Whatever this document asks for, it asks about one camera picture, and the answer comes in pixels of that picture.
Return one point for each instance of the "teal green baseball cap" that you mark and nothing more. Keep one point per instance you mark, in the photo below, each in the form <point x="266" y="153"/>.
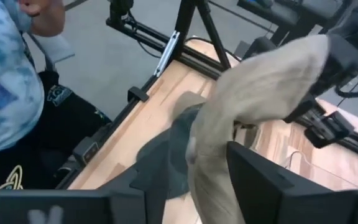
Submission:
<point x="166" y="149"/>

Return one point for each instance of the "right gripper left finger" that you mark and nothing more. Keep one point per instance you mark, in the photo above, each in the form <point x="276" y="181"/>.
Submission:
<point x="57" y="208"/>

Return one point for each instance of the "tan baseball cap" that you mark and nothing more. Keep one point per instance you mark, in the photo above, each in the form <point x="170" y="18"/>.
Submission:
<point x="259" y="84"/>
<point x="186" y="102"/>

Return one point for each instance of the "silver metal bracket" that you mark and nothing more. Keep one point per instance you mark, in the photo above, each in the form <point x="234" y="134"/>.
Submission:
<point x="166" y="53"/>

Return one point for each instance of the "clear plastic bin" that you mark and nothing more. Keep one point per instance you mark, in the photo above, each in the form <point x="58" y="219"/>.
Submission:
<point x="322" y="174"/>

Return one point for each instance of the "person's forearm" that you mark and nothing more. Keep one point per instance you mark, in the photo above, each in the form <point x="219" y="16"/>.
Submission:
<point x="48" y="21"/>

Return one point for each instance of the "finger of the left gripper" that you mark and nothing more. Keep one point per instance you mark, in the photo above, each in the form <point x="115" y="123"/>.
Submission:
<point x="300" y="109"/>

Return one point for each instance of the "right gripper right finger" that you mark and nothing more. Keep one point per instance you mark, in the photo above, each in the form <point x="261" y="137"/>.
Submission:
<point x="291" y="202"/>

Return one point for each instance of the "small black table camera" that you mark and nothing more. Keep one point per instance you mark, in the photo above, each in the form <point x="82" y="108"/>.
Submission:
<point x="85" y="151"/>

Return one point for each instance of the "black frame clamp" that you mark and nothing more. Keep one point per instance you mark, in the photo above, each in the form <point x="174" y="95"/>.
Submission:
<point x="138" y="94"/>

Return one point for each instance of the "person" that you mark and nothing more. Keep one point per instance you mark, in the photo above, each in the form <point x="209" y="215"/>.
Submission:
<point x="5" y="93"/>

